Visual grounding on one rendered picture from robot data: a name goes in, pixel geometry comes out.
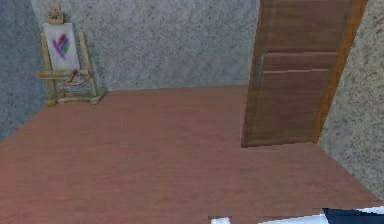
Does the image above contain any bed with dark blue cover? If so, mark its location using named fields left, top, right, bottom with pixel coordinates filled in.
left=258, top=205, right=384, bottom=224

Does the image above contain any brown wooden room door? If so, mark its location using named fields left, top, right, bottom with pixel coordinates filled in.
left=241, top=0, right=369, bottom=148

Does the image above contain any small white object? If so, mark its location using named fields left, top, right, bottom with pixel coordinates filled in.
left=210, top=216, right=232, bottom=224

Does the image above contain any wooden painting easel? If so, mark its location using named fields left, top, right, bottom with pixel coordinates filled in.
left=38, top=3, right=107, bottom=108

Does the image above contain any white canvas with coloured strokes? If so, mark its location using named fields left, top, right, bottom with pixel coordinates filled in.
left=42, top=22, right=81, bottom=72

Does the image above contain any grey door handle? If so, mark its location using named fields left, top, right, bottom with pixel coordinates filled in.
left=256, top=55, right=265, bottom=83

